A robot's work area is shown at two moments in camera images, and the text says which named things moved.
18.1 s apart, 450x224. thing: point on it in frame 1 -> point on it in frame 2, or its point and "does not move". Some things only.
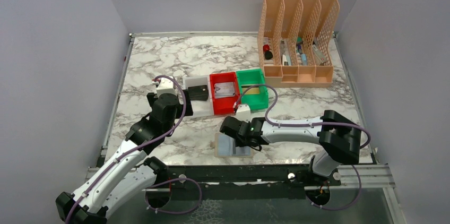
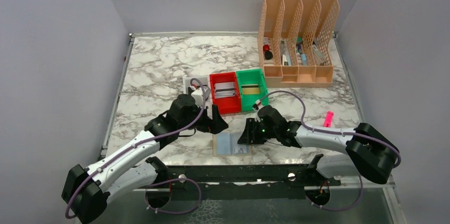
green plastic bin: x=248 y=77 does not move
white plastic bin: x=199 y=108 does not move
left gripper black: x=188 y=98 -> x=210 y=120
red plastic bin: x=224 y=105 does not move
